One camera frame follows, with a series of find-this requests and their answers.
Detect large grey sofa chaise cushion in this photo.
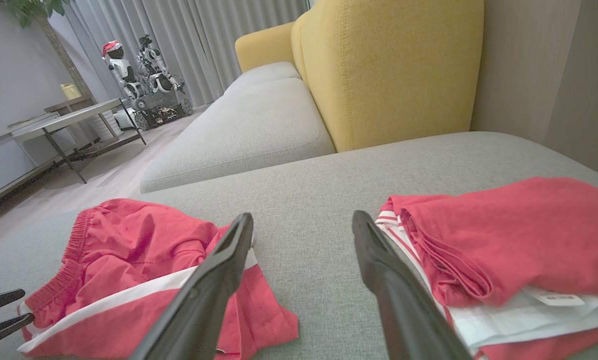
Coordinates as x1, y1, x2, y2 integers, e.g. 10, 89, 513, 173
0, 131, 598, 360

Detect white black robot figure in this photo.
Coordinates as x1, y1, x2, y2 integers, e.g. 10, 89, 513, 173
136, 34, 185, 96

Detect long grey sofa seat cushion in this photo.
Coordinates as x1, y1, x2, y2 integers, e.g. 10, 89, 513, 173
140, 77, 336, 194

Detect red shorts with white stripe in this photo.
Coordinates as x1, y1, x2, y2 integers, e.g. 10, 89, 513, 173
18, 198, 299, 360

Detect small yellow sofa back cushion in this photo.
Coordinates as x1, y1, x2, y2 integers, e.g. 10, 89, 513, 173
235, 21, 297, 73

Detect big yellow sofa back cushion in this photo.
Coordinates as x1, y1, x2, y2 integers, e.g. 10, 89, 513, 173
291, 0, 484, 153

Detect white slatted unit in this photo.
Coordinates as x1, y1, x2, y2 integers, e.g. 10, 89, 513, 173
86, 110, 120, 144

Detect short grey sofa seat cushion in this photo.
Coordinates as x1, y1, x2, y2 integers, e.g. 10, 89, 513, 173
224, 61, 302, 97

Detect low grey tv console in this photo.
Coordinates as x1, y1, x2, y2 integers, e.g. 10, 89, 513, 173
0, 112, 77, 212

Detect grey pleated curtain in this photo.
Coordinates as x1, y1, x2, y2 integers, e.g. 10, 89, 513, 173
49, 0, 309, 108

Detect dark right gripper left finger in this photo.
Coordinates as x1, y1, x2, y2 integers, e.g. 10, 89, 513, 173
131, 212, 255, 360

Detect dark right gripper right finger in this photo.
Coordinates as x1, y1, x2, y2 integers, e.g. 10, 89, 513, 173
351, 210, 475, 360

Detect wooden cabinet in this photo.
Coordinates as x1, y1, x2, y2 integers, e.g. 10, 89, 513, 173
44, 95, 95, 115

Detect red white jersey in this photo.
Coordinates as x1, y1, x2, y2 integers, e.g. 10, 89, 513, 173
375, 176, 598, 360

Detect white humanoid robot figure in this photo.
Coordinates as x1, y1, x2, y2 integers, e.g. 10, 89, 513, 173
102, 40, 144, 99

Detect green potted tree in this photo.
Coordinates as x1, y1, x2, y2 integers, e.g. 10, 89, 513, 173
1, 0, 95, 100

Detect grey metal side table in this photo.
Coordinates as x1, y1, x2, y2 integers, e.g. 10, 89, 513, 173
11, 97, 147, 184

